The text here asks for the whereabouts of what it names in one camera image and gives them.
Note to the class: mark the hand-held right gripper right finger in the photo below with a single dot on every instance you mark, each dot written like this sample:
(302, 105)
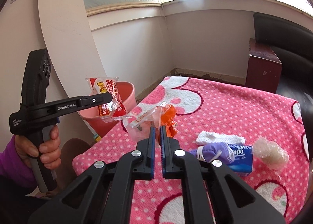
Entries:
(163, 145)

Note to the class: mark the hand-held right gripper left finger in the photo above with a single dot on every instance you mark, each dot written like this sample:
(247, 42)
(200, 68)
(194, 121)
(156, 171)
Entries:
(151, 140)

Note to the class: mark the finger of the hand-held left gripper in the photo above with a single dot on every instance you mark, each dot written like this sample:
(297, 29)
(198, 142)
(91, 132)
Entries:
(97, 99)

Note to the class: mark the clear red label snack packet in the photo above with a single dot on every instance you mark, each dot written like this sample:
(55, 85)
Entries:
(107, 87)

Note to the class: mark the pink plastic bucket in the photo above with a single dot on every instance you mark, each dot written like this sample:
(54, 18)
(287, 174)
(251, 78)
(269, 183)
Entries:
(102, 126)

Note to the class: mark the red and clear snack wrapper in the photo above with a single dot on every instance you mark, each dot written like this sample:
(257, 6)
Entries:
(166, 116)

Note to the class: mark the purple face mask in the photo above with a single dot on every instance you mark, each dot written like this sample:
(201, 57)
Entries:
(212, 150)

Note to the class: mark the white tissue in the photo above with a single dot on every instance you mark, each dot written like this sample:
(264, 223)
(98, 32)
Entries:
(220, 137)

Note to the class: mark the blue tissue pack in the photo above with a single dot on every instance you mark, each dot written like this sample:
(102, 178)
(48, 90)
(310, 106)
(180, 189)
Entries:
(240, 158)

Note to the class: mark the clear plastic bag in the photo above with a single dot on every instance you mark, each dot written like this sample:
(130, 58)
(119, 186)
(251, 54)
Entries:
(269, 153)

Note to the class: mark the person's left forearm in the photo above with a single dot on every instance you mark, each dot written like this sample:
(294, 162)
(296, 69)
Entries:
(12, 165)

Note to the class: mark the person's left hand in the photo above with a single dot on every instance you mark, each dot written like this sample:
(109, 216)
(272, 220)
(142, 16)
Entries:
(50, 150)

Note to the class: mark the yellow cardboard box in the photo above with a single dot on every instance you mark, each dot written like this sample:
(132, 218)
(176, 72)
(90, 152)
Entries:
(96, 138)

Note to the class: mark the pink dotted fleece blanket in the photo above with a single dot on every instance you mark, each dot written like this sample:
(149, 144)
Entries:
(232, 111)

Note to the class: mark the person's dark clothing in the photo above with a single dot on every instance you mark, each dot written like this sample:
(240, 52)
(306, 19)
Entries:
(19, 204)

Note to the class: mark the dark red cabinet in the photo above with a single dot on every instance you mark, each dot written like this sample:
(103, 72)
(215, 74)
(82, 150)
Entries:
(261, 72)

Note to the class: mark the black leather sofa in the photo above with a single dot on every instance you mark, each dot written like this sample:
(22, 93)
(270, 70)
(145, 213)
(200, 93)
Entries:
(293, 55)

